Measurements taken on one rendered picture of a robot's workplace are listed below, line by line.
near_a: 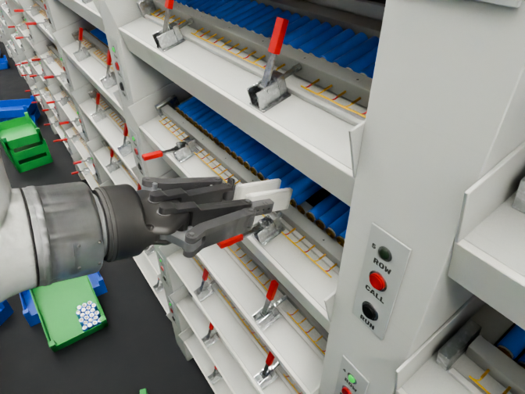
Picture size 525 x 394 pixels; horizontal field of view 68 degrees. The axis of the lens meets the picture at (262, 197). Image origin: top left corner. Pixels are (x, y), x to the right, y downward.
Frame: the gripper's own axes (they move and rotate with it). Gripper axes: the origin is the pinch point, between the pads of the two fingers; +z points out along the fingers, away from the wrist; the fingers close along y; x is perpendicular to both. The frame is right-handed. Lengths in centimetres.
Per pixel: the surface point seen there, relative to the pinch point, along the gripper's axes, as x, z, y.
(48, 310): -102, -13, -91
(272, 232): -6.5, 3.5, -0.2
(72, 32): -4, 3, -116
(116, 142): -28, 7, -79
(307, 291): -8.3, 2.0, 10.0
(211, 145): -3.5, 5.5, -22.8
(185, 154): -6.9, 2.8, -26.8
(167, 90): -0.8, 6.8, -45.6
